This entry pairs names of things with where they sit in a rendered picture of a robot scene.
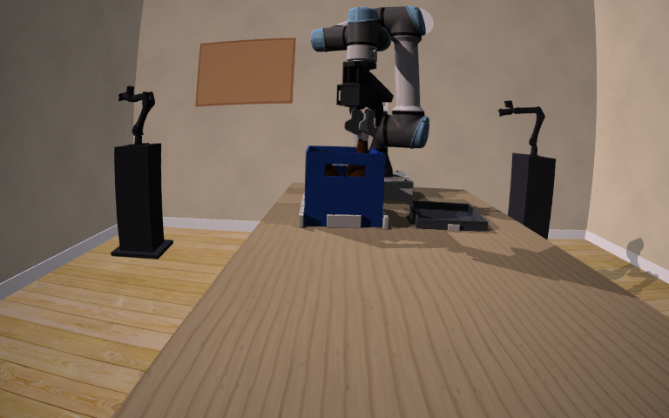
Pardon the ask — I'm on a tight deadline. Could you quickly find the blue plastic crate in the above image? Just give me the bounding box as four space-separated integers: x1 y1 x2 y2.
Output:
304 145 385 227

